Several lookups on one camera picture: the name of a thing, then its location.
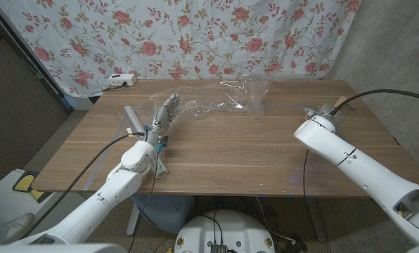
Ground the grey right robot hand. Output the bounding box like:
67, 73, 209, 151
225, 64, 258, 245
302, 103, 346, 126

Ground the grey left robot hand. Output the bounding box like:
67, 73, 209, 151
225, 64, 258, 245
144, 93, 181, 147

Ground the transparent cling film sheet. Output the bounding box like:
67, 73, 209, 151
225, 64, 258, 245
148, 79, 270, 120

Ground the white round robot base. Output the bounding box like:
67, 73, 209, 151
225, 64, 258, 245
174, 209, 276, 253

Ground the cling film roll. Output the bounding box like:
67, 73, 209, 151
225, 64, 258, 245
123, 105, 169, 179

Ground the white power strip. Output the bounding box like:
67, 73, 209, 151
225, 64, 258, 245
108, 73, 138, 87

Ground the floral print curtain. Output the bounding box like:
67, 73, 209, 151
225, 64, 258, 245
0, 0, 361, 98

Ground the blue-grey chair seat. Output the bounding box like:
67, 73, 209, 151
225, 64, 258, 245
130, 195, 196, 235

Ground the grey table leg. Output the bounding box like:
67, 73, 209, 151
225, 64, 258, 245
306, 196, 327, 242

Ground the black power adapter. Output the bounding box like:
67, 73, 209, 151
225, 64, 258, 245
281, 235, 309, 253

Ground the yellow and black pad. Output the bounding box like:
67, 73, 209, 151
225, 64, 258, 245
12, 171, 47, 204

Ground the white floor platform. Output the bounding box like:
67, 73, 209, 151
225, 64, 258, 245
0, 168, 87, 233

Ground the white shoe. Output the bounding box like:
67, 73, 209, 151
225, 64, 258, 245
5, 212, 34, 242

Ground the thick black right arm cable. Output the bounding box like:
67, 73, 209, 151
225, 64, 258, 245
328, 89, 419, 117

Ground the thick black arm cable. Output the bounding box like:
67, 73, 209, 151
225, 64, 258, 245
328, 89, 419, 117
21, 131, 147, 240

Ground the black power strip cable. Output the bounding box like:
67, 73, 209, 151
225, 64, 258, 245
102, 82, 128, 91

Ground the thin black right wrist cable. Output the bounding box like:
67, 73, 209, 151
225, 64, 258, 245
302, 149, 311, 198

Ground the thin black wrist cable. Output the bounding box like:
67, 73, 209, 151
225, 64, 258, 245
302, 149, 311, 198
127, 143, 163, 252

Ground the thin black left wrist cable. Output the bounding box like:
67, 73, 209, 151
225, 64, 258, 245
127, 143, 163, 252

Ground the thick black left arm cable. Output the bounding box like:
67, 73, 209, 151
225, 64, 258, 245
21, 131, 147, 240

